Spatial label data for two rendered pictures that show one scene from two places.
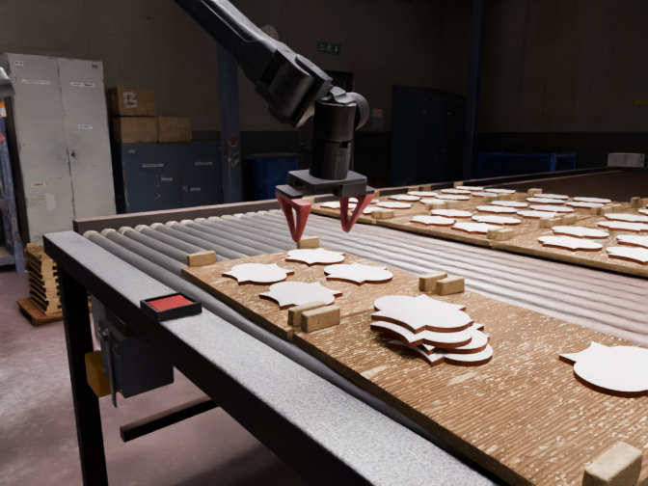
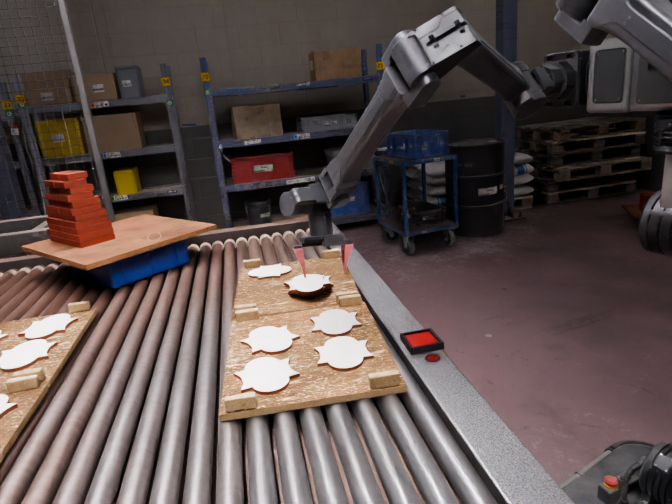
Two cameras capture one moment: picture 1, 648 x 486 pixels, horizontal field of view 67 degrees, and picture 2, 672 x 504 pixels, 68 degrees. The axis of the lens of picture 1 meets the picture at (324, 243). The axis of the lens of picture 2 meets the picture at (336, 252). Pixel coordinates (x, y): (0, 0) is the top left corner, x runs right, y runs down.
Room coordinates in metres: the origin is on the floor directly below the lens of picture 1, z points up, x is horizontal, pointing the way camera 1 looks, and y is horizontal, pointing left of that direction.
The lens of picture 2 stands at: (1.73, 0.61, 1.47)
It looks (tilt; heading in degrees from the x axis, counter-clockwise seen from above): 18 degrees down; 210
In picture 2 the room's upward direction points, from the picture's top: 5 degrees counter-clockwise
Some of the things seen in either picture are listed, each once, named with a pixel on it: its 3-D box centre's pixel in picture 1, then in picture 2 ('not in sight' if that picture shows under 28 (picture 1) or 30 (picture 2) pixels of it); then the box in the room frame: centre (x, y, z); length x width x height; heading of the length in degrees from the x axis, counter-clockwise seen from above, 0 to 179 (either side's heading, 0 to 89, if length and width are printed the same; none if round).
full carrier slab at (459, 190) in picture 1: (477, 191); not in sight; (2.26, -0.71, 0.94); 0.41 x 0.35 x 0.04; 41
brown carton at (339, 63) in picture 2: not in sight; (335, 65); (-3.28, -2.06, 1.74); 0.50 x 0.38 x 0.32; 130
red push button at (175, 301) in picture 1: (171, 306); (421, 341); (0.77, 0.25, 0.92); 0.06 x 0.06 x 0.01; 40
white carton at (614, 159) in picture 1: (626, 162); not in sight; (6.39, -3.92, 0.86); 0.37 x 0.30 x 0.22; 40
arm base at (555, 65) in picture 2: not in sight; (552, 81); (0.44, 0.47, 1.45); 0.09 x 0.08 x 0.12; 60
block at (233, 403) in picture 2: (308, 242); (240, 402); (1.13, 0.04, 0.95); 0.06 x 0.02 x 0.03; 126
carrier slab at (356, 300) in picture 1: (308, 280); (306, 350); (0.90, 0.03, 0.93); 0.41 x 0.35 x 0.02; 36
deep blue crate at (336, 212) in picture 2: not in sight; (345, 196); (-3.32, -2.08, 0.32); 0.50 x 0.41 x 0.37; 127
